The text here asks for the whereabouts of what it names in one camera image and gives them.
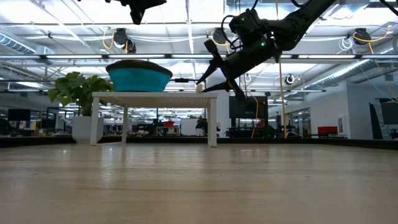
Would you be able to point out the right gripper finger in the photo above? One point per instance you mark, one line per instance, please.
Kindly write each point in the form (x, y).
(219, 87)
(206, 73)

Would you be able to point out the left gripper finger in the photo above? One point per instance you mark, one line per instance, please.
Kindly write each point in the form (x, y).
(154, 3)

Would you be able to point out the blue bowl grey rim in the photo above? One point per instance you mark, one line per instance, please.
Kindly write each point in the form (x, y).
(138, 81)

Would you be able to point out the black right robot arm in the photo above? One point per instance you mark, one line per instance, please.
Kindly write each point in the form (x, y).
(298, 21)

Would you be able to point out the white column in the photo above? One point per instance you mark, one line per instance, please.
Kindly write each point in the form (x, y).
(218, 118)

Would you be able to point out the dark background plant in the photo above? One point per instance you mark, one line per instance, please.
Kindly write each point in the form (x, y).
(201, 124)

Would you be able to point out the white board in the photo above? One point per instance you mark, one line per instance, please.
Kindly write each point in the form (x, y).
(188, 127)

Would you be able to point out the white perforated metal shelf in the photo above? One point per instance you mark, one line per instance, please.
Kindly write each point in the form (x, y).
(155, 99)

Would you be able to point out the red bowl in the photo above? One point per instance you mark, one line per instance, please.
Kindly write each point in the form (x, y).
(168, 124)

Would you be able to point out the long ceiling light bar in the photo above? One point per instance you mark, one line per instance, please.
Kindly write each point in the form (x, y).
(77, 56)

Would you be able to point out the green potted plant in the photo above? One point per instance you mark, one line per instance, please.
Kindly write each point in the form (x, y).
(77, 90)

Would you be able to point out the red bin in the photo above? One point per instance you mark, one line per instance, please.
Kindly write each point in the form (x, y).
(327, 129)

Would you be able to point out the dark large monitor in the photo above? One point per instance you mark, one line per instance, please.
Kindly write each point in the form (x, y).
(390, 113)

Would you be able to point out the black desk monitor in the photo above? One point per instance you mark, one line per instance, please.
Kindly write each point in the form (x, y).
(18, 115)

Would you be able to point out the black wall screen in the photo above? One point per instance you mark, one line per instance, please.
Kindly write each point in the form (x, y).
(248, 109)

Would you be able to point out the grey ventilation duct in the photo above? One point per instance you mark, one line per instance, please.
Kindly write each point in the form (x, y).
(18, 46)

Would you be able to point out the black aluminium frame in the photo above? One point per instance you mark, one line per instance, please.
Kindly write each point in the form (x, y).
(37, 141)

